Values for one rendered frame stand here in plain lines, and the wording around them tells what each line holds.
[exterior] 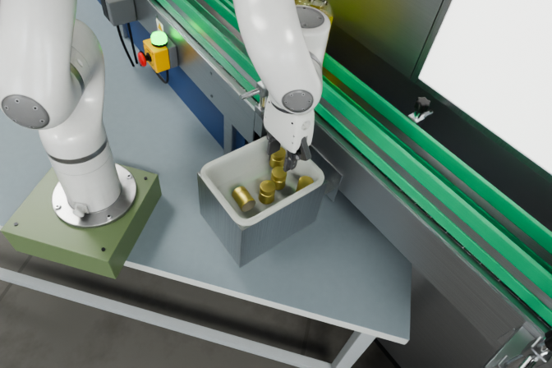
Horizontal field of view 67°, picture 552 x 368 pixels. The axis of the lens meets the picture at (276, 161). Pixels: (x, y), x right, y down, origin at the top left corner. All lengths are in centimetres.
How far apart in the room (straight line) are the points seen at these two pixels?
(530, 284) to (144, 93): 118
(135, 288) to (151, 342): 24
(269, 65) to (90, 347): 146
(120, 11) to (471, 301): 122
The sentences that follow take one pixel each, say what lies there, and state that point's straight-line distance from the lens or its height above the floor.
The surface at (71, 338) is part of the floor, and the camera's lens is 187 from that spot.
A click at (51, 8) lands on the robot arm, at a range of 70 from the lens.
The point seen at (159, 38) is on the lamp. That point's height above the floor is 102.
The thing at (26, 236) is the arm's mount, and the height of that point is 84.
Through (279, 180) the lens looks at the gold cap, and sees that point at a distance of 91.
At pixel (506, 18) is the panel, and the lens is 82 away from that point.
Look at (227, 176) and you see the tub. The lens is 93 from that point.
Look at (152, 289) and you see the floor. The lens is 187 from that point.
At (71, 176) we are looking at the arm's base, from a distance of 95.
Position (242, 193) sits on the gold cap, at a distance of 88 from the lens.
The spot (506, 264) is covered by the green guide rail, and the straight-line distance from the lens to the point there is 81.
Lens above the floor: 169
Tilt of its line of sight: 49 degrees down
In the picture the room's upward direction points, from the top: 8 degrees clockwise
